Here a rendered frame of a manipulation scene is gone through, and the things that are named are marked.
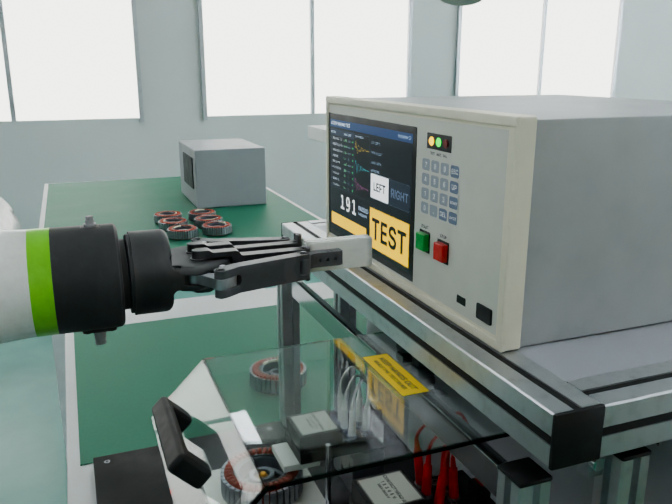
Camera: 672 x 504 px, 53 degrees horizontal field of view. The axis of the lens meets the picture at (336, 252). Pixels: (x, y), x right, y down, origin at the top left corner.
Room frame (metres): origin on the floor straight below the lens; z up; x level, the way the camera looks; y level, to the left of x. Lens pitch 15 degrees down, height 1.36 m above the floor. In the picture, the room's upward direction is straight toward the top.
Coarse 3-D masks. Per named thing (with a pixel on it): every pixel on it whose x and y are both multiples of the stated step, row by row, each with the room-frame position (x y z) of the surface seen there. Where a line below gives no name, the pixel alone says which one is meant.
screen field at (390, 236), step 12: (372, 216) 0.81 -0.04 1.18; (384, 216) 0.78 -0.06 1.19; (372, 228) 0.81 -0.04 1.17; (384, 228) 0.78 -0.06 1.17; (396, 228) 0.75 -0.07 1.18; (408, 228) 0.72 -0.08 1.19; (372, 240) 0.81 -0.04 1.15; (384, 240) 0.78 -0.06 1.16; (396, 240) 0.75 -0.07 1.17; (408, 240) 0.72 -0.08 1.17; (384, 252) 0.78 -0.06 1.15; (396, 252) 0.75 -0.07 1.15; (408, 252) 0.72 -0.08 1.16
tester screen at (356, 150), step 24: (336, 120) 0.92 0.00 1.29; (336, 144) 0.92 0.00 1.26; (360, 144) 0.85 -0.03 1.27; (384, 144) 0.78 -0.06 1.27; (408, 144) 0.73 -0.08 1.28; (336, 168) 0.92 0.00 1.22; (360, 168) 0.85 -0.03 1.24; (384, 168) 0.78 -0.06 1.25; (408, 168) 0.73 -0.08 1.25; (336, 192) 0.92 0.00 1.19; (360, 192) 0.85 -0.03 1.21; (360, 216) 0.85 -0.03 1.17; (408, 216) 0.72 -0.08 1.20; (408, 264) 0.72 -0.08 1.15
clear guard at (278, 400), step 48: (384, 336) 0.71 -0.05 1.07; (192, 384) 0.63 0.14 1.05; (240, 384) 0.59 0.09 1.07; (288, 384) 0.59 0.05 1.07; (336, 384) 0.59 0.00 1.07; (384, 384) 0.59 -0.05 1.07; (432, 384) 0.59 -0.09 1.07; (192, 432) 0.55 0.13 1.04; (240, 432) 0.51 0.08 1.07; (288, 432) 0.51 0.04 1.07; (336, 432) 0.51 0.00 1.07; (384, 432) 0.51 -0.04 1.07; (432, 432) 0.51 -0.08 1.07; (480, 432) 0.51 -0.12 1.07; (240, 480) 0.45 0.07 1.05; (288, 480) 0.44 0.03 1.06
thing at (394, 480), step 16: (352, 480) 0.65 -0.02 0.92; (368, 480) 0.65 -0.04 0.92; (384, 480) 0.65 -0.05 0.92; (400, 480) 0.65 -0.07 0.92; (432, 480) 0.68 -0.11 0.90; (464, 480) 0.69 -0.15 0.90; (352, 496) 0.65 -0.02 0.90; (368, 496) 0.62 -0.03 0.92; (384, 496) 0.62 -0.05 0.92; (400, 496) 0.62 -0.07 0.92; (416, 496) 0.62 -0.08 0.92; (464, 496) 0.66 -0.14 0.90
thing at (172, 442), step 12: (156, 408) 0.56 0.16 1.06; (168, 408) 0.55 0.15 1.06; (180, 408) 0.57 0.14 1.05; (156, 420) 0.54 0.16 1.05; (168, 420) 0.53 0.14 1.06; (180, 420) 0.56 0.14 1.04; (168, 432) 0.51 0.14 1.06; (180, 432) 0.51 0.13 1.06; (168, 444) 0.50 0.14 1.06; (180, 444) 0.49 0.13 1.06; (168, 456) 0.48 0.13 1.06; (180, 456) 0.47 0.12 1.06; (192, 456) 0.48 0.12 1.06; (168, 468) 0.47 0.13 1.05; (180, 468) 0.47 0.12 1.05; (192, 468) 0.48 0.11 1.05; (204, 468) 0.48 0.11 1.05; (192, 480) 0.48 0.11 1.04; (204, 480) 0.48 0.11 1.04
